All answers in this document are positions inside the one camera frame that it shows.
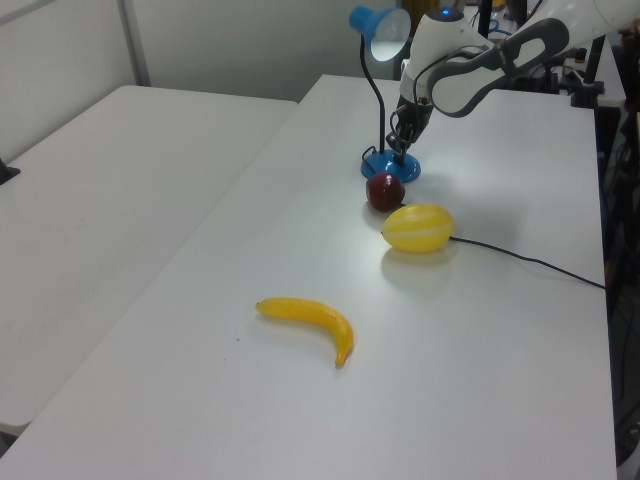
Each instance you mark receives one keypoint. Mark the blue desk lamp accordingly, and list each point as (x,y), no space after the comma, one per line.
(387,162)

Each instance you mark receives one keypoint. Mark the yellow toy banana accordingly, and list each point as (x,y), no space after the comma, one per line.
(320,317)

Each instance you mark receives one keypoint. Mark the black camera stand clamp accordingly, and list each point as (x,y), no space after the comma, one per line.
(589,80)

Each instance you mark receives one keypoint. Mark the yellow striped toy melon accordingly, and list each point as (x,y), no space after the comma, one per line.
(419,228)

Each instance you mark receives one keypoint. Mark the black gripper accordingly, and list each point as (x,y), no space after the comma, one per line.
(414,117)

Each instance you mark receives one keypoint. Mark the white side table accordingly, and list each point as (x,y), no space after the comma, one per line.
(100,225)

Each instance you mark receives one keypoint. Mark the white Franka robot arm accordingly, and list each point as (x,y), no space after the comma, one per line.
(475,65)

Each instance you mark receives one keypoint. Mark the dark red toy apple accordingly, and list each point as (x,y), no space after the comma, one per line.
(385,192)

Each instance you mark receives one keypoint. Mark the black table clamp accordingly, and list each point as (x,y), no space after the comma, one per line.
(7,172)

